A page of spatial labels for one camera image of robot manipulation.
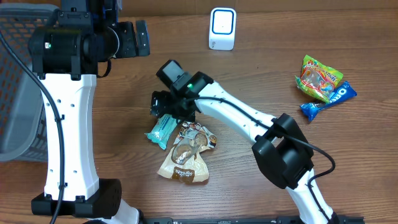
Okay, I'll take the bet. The green Haribo candy bag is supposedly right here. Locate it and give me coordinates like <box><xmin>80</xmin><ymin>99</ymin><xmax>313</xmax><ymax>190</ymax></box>
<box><xmin>295</xmin><ymin>55</ymin><xmax>343</xmax><ymax>103</ymax></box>

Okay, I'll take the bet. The beige cookie bag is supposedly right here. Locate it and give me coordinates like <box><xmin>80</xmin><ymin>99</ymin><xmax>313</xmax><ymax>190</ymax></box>
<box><xmin>157</xmin><ymin>121</ymin><xmax>218</xmax><ymax>184</ymax></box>

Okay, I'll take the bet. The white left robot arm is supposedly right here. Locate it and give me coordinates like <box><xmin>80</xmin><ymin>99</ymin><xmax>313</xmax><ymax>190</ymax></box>
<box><xmin>28</xmin><ymin>0</ymin><xmax>150</xmax><ymax>224</ymax></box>

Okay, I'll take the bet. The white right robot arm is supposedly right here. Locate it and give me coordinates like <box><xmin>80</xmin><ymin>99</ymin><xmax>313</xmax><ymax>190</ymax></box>
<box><xmin>150</xmin><ymin>60</ymin><xmax>340</xmax><ymax>223</ymax></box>

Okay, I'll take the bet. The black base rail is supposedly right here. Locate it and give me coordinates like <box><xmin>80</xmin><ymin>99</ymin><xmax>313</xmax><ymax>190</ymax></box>
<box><xmin>88</xmin><ymin>216</ymin><xmax>365</xmax><ymax>224</ymax></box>

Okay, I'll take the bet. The blue Oreo pack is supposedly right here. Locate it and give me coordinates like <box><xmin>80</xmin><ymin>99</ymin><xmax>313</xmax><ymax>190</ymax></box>
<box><xmin>300</xmin><ymin>81</ymin><xmax>357</xmax><ymax>122</ymax></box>

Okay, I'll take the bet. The white barcode scanner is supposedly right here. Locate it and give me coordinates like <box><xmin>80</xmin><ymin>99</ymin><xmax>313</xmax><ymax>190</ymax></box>
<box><xmin>208</xmin><ymin>7</ymin><xmax>237</xmax><ymax>51</ymax></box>

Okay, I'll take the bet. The light teal snack bar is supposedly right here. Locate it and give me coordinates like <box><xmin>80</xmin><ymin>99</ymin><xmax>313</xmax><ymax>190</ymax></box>
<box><xmin>146</xmin><ymin>114</ymin><xmax>179</xmax><ymax>150</ymax></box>

